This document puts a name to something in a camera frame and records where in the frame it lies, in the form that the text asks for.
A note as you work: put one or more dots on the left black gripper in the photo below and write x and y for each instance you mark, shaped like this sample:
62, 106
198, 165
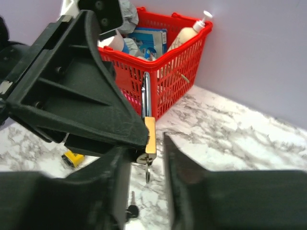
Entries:
62, 91

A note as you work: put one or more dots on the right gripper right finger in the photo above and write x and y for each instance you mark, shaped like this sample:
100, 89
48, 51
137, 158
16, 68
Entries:
200, 199

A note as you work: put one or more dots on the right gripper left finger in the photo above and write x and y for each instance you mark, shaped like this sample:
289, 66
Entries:
92, 198

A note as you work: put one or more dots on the yellow padlock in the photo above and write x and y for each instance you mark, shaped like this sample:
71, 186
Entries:
72, 159

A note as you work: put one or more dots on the small silver key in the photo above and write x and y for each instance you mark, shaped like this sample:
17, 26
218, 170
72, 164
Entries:
148, 172

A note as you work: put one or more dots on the small brass padlock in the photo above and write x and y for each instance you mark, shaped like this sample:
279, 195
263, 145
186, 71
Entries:
150, 151

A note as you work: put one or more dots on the white toilet paper roll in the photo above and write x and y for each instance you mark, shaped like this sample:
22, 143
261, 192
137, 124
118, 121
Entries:
115, 42

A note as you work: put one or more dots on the grey crumpled printed bag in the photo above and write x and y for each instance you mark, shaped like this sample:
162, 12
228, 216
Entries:
130, 17

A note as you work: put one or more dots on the blue plastic package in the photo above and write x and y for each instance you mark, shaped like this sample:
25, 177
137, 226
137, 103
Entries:
150, 41

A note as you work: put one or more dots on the red plastic basket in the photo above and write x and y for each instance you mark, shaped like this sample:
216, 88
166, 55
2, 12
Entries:
172, 74

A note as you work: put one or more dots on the cream pump lotion bottle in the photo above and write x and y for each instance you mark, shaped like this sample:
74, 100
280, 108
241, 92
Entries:
188, 33

